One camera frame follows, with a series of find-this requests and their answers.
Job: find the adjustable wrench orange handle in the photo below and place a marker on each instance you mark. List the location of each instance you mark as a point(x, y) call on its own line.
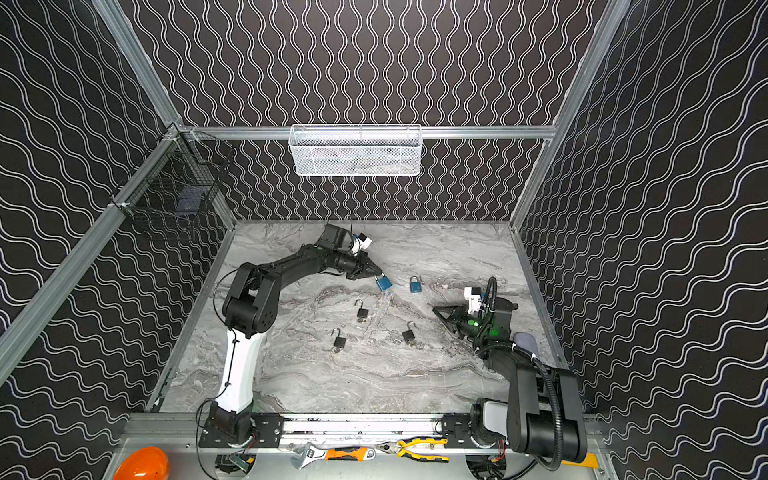
point(311, 453)

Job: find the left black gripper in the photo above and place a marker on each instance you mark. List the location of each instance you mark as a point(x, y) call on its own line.
point(361, 264)

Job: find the yellow tag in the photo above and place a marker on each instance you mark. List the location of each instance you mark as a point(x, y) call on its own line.
point(590, 461)

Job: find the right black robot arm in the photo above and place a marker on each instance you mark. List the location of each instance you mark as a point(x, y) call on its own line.
point(542, 415)

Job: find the yellow handled pliers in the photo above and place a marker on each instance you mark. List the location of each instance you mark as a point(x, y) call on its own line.
point(419, 449)

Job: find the orange hard hat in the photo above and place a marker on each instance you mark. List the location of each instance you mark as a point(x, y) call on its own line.
point(149, 463)

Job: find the black wire basket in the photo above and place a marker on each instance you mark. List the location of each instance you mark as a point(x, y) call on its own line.
point(176, 200)

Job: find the black padlock right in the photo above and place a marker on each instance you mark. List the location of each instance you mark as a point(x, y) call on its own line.
point(408, 334)

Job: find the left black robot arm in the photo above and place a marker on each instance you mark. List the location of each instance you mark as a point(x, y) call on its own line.
point(250, 309)

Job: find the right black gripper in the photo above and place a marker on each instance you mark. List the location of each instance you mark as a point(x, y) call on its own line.
point(459, 321)

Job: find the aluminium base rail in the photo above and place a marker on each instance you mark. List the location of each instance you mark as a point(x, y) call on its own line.
point(360, 427)

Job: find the black padlock middle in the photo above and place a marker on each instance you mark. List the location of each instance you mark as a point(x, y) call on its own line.
point(339, 340)

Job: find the black padlock top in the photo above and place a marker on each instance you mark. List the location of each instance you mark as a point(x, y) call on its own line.
point(362, 312)

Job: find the grey oblong pad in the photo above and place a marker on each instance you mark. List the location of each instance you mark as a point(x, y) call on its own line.
point(527, 341)

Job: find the black padlock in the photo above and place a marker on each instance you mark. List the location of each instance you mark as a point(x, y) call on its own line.
point(408, 334)
point(362, 312)
point(339, 340)

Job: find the white wire basket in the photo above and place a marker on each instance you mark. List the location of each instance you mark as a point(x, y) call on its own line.
point(355, 150)

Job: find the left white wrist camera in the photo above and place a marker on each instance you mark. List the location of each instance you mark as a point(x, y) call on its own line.
point(360, 243)

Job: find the blue padlock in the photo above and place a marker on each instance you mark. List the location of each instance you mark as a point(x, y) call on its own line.
point(383, 283)
point(415, 284)

